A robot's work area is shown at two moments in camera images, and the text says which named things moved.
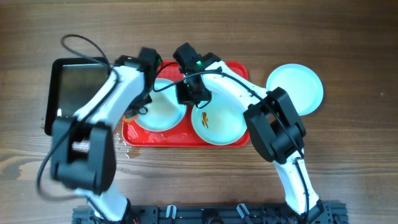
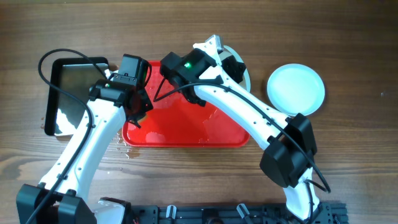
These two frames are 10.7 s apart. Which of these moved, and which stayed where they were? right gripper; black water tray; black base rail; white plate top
Moved: white plate top; right gripper
Stayed: black water tray; black base rail
